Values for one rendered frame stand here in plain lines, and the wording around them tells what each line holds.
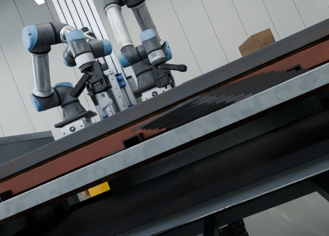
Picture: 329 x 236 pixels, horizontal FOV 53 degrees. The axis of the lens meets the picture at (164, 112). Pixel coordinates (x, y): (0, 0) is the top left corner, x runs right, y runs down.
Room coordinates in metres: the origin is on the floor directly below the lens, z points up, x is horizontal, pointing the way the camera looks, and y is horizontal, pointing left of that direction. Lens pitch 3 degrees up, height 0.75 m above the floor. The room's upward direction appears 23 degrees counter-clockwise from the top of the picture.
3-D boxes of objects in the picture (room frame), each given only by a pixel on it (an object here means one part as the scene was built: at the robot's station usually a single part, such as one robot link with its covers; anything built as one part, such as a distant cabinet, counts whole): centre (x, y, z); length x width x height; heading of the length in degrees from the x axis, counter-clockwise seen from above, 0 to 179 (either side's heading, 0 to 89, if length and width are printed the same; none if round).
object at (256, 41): (0.98, -0.33, 0.88); 0.12 x 0.06 x 0.05; 7
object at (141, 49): (1.63, -0.06, 1.16); 0.11 x 0.11 x 0.08; 85
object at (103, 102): (1.30, 0.21, 0.95); 0.06 x 0.03 x 0.09; 82
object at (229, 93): (0.71, -0.11, 0.77); 0.45 x 0.20 x 0.04; 81
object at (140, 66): (2.04, 0.01, 1.20); 0.13 x 0.12 x 0.14; 85
